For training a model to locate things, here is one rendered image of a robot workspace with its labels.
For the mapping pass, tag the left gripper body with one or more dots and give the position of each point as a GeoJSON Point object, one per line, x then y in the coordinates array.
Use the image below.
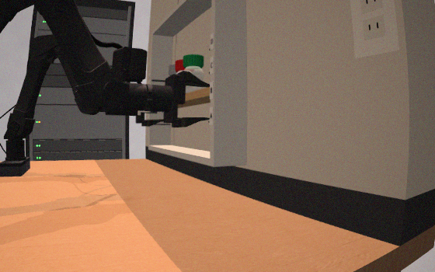
{"type": "Point", "coordinates": [139, 116]}

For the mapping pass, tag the pale grey bottle with grey ribbed cap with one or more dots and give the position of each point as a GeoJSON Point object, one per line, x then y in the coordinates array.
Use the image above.
{"type": "Point", "coordinates": [172, 70]}

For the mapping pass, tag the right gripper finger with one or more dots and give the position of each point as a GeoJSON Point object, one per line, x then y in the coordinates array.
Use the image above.
{"type": "Point", "coordinates": [187, 121]}
{"type": "Point", "coordinates": [190, 78]}

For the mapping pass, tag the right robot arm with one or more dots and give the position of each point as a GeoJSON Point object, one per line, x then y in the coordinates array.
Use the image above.
{"type": "Point", "coordinates": [99, 85]}

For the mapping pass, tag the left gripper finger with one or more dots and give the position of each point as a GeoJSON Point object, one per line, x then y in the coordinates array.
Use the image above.
{"type": "Point", "coordinates": [152, 122]}

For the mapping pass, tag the grey rectangular rack frame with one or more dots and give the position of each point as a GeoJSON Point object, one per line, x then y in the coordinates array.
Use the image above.
{"type": "Point", "coordinates": [228, 134]}

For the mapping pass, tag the light brown wooden board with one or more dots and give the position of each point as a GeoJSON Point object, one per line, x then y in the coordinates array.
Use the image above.
{"type": "Point", "coordinates": [196, 97]}

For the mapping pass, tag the white bottle with green cap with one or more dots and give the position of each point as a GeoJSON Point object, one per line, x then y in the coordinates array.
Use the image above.
{"type": "Point", "coordinates": [193, 63]}

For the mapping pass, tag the white bottle with red cap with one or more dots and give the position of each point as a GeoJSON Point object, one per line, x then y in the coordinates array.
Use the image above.
{"type": "Point", "coordinates": [179, 66]}

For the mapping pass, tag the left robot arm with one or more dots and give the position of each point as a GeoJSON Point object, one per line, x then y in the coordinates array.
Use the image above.
{"type": "Point", "coordinates": [21, 120]}

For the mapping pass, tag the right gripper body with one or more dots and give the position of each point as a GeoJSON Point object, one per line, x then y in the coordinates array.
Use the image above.
{"type": "Point", "coordinates": [166, 99]}

